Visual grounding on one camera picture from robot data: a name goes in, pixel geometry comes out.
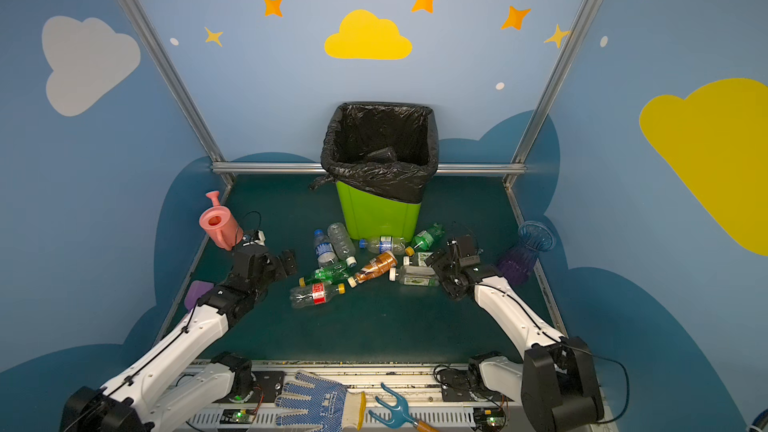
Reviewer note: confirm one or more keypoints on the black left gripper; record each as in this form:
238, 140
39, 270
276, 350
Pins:
274, 264

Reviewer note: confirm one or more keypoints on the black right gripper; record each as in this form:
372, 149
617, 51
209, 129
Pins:
447, 270

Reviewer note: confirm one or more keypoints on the blue label bottle blue cap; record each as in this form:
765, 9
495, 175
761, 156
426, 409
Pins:
323, 249

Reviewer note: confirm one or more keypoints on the red label yellow cap bottle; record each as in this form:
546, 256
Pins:
315, 294

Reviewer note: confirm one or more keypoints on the green sprite bottle yellow cap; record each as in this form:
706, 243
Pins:
335, 273

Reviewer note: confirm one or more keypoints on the blue cap water bottle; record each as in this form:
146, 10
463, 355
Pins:
382, 244

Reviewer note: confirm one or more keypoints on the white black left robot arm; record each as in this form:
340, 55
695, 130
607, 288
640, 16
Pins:
142, 397

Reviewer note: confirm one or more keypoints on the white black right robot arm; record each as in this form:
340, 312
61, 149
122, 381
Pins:
556, 384

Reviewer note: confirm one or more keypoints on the green plastic bin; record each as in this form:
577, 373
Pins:
367, 215

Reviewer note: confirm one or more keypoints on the black bin liner bag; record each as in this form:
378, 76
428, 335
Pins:
387, 149

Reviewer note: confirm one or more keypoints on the lime label square bottle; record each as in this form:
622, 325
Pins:
418, 259

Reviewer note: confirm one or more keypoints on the clear crushed bottle white cap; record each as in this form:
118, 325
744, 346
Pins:
342, 243

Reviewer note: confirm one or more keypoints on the pink plastic watering can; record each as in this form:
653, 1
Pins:
220, 224

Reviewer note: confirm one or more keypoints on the purple blue glass vase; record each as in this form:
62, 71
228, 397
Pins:
517, 263

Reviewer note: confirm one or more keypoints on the orange tea bottle white cap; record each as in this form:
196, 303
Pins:
378, 266

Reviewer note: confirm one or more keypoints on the purple pink toy shovel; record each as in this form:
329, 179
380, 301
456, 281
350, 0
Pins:
196, 290

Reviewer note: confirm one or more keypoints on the blue white knitted glove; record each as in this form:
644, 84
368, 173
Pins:
313, 403

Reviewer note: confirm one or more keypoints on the right green circuit board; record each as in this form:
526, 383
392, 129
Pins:
489, 419

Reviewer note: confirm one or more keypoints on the green circuit board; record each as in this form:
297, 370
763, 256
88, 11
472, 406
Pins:
238, 416
489, 419

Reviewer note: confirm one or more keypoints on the teal garden hand rake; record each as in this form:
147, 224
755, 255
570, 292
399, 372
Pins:
399, 413

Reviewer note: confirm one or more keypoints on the left green circuit board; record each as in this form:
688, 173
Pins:
238, 416

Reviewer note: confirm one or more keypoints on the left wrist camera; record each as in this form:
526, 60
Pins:
257, 236

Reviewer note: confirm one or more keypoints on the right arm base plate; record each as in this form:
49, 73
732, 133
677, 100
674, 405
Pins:
455, 386

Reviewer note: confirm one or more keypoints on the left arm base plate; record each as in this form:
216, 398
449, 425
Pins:
266, 386

